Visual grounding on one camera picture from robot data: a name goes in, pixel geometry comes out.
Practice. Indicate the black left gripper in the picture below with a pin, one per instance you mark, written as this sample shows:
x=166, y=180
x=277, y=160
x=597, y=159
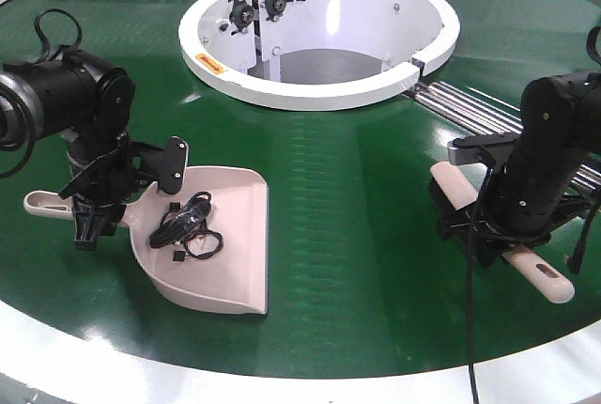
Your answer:
x=106, y=173

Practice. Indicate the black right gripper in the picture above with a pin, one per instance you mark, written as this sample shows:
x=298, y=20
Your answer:
x=529, y=225

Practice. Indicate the pink hand brush black bristles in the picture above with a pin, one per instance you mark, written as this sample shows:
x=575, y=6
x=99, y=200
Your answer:
x=545, y=278

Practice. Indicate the pink plastic dustpan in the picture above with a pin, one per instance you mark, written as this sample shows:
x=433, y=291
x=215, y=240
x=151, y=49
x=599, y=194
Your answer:
x=234, y=280

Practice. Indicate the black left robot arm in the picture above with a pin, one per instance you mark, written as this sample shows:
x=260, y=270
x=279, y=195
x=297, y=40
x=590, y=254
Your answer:
x=87, y=100

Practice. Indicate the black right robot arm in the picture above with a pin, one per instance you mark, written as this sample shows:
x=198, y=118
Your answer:
x=524, y=196

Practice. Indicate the white outer conveyor rim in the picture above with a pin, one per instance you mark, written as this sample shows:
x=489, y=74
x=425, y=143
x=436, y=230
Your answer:
x=40, y=364

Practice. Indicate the chrome roller bars right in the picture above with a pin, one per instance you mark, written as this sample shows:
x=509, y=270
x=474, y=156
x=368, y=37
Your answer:
x=471, y=109

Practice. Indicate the orange warning sticker left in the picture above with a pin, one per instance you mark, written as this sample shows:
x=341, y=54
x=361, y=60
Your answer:
x=211, y=63

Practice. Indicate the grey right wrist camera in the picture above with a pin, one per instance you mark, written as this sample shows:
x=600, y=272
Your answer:
x=490, y=149

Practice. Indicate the white central ring housing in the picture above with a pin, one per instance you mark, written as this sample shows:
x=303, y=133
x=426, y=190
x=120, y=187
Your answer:
x=321, y=55

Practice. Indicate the black bearing mount left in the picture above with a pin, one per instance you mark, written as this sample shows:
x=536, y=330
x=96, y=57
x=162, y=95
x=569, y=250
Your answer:
x=241, y=16

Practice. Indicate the black bearing mount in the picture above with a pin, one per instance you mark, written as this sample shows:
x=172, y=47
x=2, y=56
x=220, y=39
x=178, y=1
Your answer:
x=275, y=9
x=241, y=16

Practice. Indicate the black bearing mount right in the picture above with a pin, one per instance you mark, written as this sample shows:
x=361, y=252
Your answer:
x=275, y=9

